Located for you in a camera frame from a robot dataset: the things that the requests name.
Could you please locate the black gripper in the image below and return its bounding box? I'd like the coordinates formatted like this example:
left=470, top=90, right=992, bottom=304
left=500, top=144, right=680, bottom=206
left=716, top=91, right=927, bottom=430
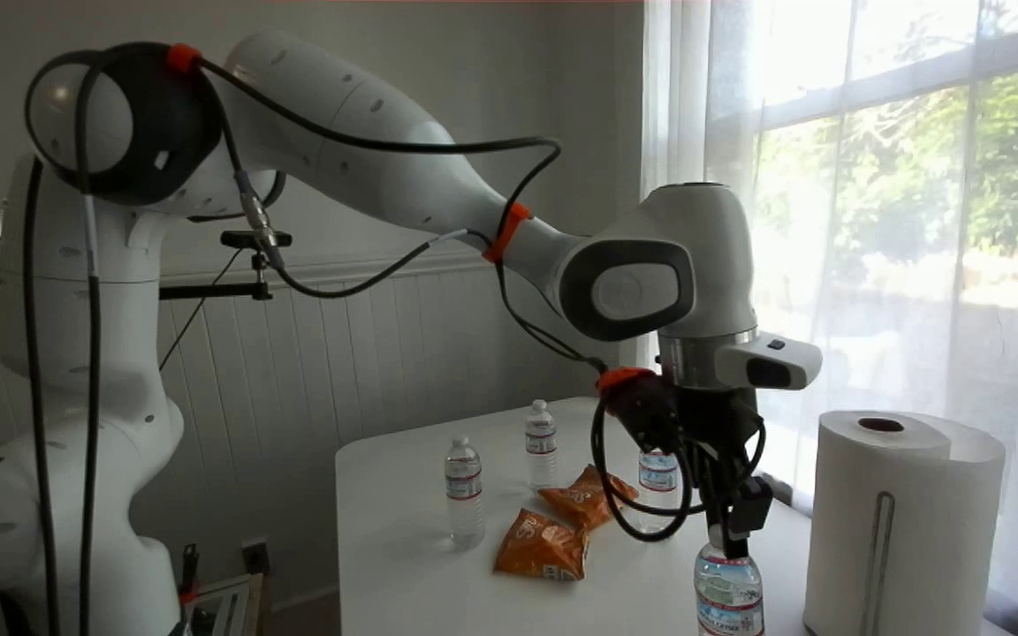
left=660, top=384, right=773, bottom=562

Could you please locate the clear water bottle white label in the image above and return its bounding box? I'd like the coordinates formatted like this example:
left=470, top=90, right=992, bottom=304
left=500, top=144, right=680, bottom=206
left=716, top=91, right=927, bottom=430
left=522, top=396, right=560, bottom=489
left=634, top=440, right=683, bottom=499
left=442, top=436, right=487, bottom=555
left=693, top=522, right=767, bottom=636

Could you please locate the metal paper towel holder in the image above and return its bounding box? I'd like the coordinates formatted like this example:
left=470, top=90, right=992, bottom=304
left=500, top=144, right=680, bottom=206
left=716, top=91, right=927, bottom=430
left=864, top=489, right=899, bottom=636

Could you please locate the white paper towel roll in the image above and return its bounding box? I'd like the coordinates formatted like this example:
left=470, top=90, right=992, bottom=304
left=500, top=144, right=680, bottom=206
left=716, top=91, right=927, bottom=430
left=802, top=408, right=1011, bottom=636

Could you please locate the green foliage outside window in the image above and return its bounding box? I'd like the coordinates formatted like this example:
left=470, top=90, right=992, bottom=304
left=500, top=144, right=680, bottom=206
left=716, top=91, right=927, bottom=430
left=754, top=55, right=1018, bottom=311

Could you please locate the white framed picture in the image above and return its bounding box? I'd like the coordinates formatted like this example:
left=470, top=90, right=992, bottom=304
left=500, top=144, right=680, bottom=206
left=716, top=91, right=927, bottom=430
left=192, top=571, right=270, bottom=636

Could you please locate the orange cable clip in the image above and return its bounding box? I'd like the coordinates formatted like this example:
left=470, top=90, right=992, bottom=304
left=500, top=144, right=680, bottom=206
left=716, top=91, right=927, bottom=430
left=163, top=41, right=205, bottom=79
left=484, top=201, right=534, bottom=264

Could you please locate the black red handled tool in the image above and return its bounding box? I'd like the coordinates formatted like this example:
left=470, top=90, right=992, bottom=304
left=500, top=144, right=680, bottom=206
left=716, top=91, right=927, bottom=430
left=173, top=542, right=205, bottom=636

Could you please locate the black stereo camera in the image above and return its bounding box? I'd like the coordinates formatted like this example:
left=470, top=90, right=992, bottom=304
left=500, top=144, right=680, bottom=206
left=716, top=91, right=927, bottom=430
left=220, top=227, right=298, bottom=253

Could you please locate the black camera stand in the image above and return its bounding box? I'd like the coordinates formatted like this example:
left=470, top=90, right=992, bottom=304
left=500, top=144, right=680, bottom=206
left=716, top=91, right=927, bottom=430
left=154, top=240, right=280, bottom=304

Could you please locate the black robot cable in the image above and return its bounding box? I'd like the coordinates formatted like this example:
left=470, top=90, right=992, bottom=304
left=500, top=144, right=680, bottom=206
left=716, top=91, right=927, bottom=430
left=19, top=47, right=771, bottom=636

